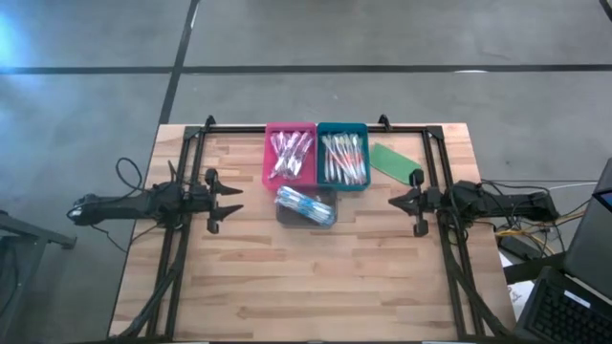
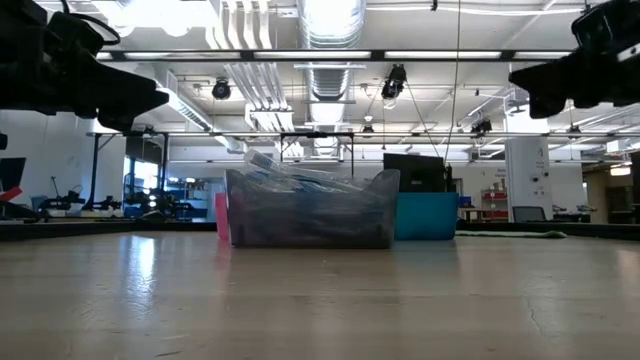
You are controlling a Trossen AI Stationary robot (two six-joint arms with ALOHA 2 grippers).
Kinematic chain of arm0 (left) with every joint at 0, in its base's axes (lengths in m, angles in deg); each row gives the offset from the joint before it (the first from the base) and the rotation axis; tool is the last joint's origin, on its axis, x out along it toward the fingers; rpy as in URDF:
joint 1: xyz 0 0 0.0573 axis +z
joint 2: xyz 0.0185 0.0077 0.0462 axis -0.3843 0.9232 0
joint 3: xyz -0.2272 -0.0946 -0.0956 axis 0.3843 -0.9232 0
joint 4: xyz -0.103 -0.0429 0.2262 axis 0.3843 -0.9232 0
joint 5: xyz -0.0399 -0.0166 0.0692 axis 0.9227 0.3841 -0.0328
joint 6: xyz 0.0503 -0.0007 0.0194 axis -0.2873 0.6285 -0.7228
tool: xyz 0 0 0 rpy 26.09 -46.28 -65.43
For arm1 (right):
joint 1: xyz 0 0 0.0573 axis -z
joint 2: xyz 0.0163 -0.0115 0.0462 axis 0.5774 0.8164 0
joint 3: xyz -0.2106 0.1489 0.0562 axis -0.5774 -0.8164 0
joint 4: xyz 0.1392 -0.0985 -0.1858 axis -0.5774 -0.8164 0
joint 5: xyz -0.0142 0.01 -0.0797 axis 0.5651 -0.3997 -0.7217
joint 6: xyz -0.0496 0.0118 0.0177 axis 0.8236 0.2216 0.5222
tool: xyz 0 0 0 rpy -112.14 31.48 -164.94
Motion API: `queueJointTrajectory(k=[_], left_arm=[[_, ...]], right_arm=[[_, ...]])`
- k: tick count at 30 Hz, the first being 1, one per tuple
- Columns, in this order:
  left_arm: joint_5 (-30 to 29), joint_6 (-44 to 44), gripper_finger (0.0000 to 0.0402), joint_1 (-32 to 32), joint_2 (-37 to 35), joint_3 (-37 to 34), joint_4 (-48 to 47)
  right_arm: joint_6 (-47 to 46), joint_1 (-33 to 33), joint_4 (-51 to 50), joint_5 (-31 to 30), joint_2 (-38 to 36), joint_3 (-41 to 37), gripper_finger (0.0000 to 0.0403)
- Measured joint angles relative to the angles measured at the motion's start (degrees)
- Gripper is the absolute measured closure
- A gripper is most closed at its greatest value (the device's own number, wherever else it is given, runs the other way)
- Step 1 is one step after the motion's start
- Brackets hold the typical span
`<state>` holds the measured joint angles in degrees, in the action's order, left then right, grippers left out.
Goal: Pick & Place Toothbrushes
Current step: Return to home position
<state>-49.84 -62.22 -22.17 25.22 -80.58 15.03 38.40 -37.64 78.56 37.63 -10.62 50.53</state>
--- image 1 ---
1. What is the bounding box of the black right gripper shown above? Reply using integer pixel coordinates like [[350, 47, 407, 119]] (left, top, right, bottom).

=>
[[387, 168, 451, 222]]

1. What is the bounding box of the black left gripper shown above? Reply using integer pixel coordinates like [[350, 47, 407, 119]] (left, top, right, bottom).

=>
[[188, 168, 246, 222]]

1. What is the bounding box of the blue toothbrush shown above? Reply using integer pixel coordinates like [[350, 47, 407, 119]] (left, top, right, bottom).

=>
[[281, 185, 329, 209], [284, 198, 336, 225], [291, 200, 338, 227], [276, 191, 312, 216], [281, 193, 336, 226], [278, 195, 331, 224], [279, 186, 321, 211], [286, 188, 336, 219]]

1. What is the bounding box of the teal handled toothbrush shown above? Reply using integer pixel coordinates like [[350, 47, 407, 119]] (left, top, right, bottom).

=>
[[276, 189, 326, 219]]

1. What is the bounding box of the green plastic lid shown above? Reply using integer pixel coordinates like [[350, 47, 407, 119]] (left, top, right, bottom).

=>
[[368, 141, 425, 186]]

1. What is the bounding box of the clear plastic bin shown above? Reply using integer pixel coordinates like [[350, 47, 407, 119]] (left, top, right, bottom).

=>
[[275, 183, 339, 228]]

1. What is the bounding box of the pink plastic bin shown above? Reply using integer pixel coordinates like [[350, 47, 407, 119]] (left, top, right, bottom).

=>
[[261, 120, 318, 191]]

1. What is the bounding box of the teal plastic bin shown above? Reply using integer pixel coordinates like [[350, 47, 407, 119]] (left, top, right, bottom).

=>
[[315, 120, 372, 193]]

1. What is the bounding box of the black power brick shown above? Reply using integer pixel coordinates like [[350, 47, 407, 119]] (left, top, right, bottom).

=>
[[496, 233, 533, 262]]

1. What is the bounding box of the white paper sheet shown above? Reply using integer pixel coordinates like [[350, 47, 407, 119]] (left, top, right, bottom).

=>
[[499, 251, 535, 307]]

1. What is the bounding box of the computer monitor with blue screen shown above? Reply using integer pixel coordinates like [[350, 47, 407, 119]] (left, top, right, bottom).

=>
[[561, 157, 612, 300]]

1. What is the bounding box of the black keyboard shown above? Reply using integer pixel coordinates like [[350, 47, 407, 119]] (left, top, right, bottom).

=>
[[514, 265, 612, 344]]

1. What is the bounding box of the black metal stand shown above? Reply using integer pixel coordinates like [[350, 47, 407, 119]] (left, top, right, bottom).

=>
[[0, 208, 78, 344]]

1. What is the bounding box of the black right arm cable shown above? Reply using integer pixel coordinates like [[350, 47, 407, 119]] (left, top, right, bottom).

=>
[[444, 209, 474, 246]]

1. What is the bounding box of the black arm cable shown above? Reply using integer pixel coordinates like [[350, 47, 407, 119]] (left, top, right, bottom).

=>
[[444, 209, 474, 246], [115, 157, 144, 197]]

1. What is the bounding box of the black aluminium rig frame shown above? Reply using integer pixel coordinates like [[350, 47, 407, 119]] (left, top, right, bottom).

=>
[[145, 114, 484, 343]]

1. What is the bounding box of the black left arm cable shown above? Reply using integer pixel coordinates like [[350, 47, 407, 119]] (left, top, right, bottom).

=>
[[115, 157, 144, 197]]

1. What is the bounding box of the yellow floor cable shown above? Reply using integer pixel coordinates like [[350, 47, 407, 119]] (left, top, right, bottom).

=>
[[494, 209, 592, 240]]

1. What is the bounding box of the white floor cable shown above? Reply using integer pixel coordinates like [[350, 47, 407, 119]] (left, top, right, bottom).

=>
[[549, 180, 600, 191]]

